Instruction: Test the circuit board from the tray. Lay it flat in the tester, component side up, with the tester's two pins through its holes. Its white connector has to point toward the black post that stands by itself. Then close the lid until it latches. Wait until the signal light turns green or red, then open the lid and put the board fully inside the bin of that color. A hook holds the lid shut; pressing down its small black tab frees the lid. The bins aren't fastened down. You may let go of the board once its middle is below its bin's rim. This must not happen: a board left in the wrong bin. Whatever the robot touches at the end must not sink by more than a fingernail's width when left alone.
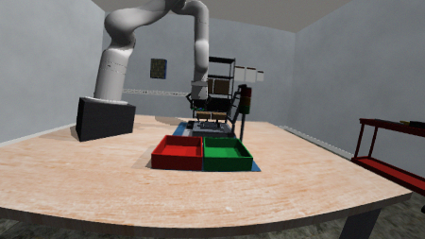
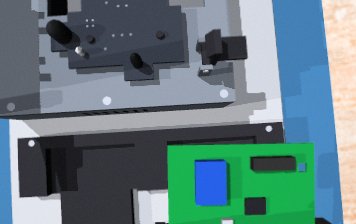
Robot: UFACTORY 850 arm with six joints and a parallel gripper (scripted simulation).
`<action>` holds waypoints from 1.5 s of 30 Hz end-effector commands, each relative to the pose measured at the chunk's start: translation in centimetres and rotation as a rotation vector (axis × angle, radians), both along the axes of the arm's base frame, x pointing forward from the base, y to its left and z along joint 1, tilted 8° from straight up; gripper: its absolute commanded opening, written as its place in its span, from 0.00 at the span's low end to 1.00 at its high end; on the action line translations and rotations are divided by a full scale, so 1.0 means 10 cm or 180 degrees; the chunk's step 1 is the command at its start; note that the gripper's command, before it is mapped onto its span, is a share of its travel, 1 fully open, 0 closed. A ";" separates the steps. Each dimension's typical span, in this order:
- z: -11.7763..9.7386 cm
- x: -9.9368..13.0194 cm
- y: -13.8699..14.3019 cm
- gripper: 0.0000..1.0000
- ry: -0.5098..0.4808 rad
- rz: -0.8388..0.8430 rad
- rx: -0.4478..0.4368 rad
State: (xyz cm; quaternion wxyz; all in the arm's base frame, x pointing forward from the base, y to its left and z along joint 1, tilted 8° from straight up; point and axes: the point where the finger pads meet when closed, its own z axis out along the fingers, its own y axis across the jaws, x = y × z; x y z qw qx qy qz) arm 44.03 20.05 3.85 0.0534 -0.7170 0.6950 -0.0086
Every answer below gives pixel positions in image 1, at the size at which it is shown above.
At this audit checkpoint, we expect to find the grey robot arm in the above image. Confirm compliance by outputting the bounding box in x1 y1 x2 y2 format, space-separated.
84 0 209 105

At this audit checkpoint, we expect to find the green bin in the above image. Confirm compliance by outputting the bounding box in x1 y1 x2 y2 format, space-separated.
203 137 253 171

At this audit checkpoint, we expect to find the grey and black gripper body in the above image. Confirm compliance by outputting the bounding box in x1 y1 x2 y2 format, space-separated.
191 86 208 100

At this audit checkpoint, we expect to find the red bin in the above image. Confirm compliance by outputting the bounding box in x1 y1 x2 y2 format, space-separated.
151 135 203 171

